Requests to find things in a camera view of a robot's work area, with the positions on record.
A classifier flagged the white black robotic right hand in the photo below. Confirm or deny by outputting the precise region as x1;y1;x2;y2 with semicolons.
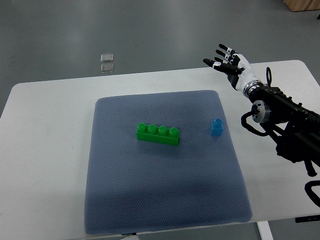
203;44;262;95

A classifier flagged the small blue block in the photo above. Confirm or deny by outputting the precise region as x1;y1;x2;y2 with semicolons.
210;118;224;137

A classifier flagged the long green block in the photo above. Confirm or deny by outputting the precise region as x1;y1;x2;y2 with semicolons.
136;122;180;146

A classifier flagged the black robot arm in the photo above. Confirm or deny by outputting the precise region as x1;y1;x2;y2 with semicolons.
241;83;320;177

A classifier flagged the wooden box corner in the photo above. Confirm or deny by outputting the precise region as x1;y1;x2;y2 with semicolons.
283;0;320;12

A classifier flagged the blue-grey textured mat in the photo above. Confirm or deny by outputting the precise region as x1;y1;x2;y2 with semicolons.
84;90;252;235

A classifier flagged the upper metal floor plate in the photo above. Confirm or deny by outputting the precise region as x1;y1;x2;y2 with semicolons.
100;53;114;63

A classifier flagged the white table leg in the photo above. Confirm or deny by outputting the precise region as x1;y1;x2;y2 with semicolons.
256;221;274;240

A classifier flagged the black table control panel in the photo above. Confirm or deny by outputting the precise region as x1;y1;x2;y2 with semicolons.
295;215;320;223

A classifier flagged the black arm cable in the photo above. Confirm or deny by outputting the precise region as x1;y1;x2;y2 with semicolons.
265;66;274;87

